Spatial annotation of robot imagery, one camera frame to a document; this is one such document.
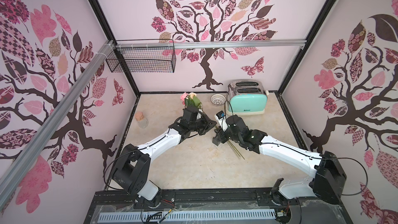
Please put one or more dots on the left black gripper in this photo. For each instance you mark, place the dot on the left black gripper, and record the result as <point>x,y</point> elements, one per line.
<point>208,125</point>

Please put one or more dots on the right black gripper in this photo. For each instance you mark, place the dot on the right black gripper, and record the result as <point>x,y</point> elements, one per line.
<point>223,135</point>

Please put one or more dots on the pink artificial rose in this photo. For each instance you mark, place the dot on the pink artificial rose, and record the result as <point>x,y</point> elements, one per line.
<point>184,95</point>

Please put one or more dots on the peach artificial rose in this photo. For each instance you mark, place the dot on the peach artificial rose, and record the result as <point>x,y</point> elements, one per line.
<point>194,99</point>

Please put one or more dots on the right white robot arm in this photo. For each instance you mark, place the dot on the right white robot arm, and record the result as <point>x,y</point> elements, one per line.
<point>325,177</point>

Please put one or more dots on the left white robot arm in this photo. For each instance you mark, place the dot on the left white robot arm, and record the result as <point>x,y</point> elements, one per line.
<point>131,168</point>

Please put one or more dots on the patterned white bowl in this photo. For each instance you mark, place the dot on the patterned white bowl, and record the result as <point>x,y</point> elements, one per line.
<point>218,99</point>

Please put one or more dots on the mint green toaster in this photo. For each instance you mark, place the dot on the mint green toaster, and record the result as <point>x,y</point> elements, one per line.
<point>246,97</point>

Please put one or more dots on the rear aluminium frame rail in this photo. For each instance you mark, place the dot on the rear aluminium frame rail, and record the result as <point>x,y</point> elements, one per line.
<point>211,44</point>

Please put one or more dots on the aluminium frame rail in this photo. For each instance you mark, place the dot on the aluminium frame rail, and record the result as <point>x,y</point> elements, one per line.
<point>211,44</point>
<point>19,168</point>

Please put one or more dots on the white slotted cable duct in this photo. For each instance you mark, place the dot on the white slotted cable duct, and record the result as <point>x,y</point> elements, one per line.
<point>186,216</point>

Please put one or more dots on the black wire basket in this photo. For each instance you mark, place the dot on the black wire basket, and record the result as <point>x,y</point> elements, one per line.
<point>143,56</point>

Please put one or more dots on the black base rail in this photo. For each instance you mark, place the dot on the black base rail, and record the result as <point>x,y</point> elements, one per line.
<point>295,211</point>

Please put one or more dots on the left aluminium frame rail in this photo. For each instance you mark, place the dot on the left aluminium frame rail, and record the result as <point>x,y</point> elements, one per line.
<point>19,168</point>

